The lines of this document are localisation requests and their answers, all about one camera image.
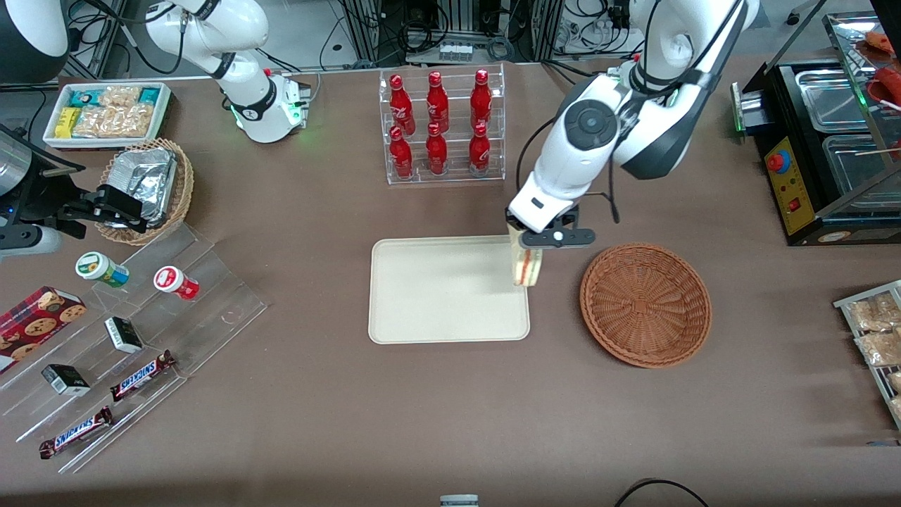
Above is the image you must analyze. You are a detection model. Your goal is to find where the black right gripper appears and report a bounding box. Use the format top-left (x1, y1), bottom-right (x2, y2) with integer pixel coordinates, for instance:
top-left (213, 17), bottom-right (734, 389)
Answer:
top-left (6, 161), bottom-right (150, 237)

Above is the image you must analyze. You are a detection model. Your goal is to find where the triangular sandwich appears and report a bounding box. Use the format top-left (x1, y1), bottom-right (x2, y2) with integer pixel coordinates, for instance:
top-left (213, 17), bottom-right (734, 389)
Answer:
top-left (510, 223), bottom-right (544, 288)

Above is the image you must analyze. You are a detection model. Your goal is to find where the light wicker basket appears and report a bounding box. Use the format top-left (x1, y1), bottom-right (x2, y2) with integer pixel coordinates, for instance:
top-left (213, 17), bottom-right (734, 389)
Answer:
top-left (94, 138), bottom-right (195, 246)

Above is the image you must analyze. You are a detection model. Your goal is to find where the brown wicker basket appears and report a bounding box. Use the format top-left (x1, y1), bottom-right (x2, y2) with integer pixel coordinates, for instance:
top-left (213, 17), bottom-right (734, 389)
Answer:
top-left (579, 243), bottom-right (712, 369)

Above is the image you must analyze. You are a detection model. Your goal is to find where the beige rectangular tray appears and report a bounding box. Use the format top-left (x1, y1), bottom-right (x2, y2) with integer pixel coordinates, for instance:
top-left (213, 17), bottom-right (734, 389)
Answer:
top-left (368, 234), bottom-right (531, 345)

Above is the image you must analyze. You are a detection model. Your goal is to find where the silver foil pack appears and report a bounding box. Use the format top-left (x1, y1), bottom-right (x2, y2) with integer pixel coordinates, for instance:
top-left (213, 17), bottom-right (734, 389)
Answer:
top-left (123, 169), bottom-right (175, 227)
top-left (108, 147), bottom-right (177, 185)

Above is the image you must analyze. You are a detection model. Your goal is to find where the green lid cup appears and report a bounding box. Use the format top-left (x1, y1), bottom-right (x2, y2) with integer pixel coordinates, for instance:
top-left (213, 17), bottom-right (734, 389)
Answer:
top-left (75, 251), bottom-right (130, 289)

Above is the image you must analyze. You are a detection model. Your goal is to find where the white snack bin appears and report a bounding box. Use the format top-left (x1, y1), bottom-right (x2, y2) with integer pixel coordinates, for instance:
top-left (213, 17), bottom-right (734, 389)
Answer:
top-left (42, 82), bottom-right (172, 150)

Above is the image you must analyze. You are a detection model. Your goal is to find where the clear rice cracker bag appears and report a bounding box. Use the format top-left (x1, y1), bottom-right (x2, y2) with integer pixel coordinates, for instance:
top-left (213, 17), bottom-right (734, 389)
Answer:
top-left (99, 85), bottom-right (143, 108)
top-left (74, 104), bottom-right (154, 139)

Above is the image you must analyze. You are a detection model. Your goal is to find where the red lid cup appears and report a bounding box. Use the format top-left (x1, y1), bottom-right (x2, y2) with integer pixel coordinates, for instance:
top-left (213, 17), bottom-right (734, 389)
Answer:
top-left (153, 265), bottom-right (200, 301)

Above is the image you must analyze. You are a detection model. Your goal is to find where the red soda bottle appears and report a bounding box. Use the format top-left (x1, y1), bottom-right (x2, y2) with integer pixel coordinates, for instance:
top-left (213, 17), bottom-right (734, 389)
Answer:
top-left (427, 71), bottom-right (450, 132)
top-left (470, 69), bottom-right (493, 129)
top-left (426, 123), bottom-right (448, 176)
top-left (391, 75), bottom-right (416, 134)
top-left (469, 123), bottom-right (491, 175)
top-left (389, 126), bottom-right (415, 179)

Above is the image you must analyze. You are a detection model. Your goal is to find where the clear acrylic bottle rack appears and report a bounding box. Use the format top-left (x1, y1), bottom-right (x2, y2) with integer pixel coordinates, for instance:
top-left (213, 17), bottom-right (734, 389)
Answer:
top-left (379, 63), bottom-right (506, 185)

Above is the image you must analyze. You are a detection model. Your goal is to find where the small black box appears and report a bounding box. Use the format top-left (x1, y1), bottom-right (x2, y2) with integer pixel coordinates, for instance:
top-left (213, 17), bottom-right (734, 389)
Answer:
top-left (104, 316), bottom-right (144, 354)
top-left (41, 363), bottom-right (91, 396)

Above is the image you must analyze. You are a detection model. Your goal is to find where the red cookie box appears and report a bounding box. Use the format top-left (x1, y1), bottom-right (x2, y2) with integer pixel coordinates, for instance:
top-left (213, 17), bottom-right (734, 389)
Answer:
top-left (0, 286), bottom-right (87, 375)

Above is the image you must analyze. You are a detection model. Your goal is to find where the clear acrylic stepped display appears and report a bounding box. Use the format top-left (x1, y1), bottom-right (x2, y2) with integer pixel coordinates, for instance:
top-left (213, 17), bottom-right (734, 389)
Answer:
top-left (0, 222), bottom-right (269, 475)

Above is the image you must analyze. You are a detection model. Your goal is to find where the Snickers bar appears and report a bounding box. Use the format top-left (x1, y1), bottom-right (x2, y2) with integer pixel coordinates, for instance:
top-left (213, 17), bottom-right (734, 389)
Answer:
top-left (109, 350), bottom-right (177, 403)
top-left (39, 406), bottom-right (115, 460)

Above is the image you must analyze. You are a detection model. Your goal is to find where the black food warmer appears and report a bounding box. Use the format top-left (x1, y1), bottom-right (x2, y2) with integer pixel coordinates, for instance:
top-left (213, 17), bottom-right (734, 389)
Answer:
top-left (731, 10), bottom-right (901, 247)

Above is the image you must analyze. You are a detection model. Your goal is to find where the steel warmer pan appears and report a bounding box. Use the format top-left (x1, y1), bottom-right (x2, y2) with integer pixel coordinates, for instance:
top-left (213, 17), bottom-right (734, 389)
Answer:
top-left (821, 133), bottom-right (901, 199)
top-left (794, 68), bottom-right (871, 133)

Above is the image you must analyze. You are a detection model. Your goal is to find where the black cable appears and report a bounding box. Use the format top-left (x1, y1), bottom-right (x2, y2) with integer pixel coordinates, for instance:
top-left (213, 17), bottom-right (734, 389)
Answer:
top-left (615, 478), bottom-right (710, 507)

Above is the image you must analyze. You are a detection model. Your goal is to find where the grey wire rack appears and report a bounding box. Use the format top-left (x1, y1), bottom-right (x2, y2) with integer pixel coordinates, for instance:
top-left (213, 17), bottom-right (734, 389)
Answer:
top-left (833, 280), bottom-right (901, 430)

